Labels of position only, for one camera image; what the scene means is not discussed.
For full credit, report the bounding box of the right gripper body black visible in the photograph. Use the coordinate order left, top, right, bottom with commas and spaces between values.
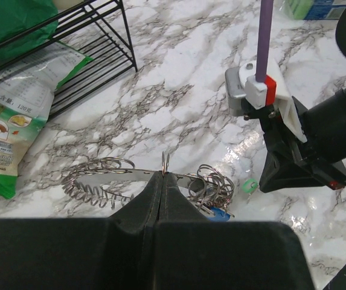
244, 105, 346, 190

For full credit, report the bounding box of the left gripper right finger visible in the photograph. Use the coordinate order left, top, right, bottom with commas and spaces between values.
139, 173, 314, 289

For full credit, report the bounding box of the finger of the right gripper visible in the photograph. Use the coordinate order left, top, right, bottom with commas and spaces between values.
259, 152, 332, 193

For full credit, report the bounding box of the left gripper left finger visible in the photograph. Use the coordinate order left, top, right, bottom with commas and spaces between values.
0, 172, 162, 289

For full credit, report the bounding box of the green key tag with key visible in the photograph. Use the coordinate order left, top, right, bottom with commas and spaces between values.
242, 178, 258, 201

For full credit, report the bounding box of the blue key tag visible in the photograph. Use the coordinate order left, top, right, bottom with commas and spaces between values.
207, 207, 231, 222

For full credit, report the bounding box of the blue green small box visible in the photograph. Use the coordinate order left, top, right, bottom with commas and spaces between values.
283, 0, 346, 21

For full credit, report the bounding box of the green white snack bag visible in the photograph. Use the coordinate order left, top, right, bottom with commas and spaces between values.
0, 42, 92, 199

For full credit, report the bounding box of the green and brown bag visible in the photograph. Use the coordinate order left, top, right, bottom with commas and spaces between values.
0, 1, 58, 60

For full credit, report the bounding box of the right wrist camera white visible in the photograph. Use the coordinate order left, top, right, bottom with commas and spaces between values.
225, 59, 307, 143

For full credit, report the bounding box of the black wire shelf rack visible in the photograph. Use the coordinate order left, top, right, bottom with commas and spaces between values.
0, 0, 138, 119

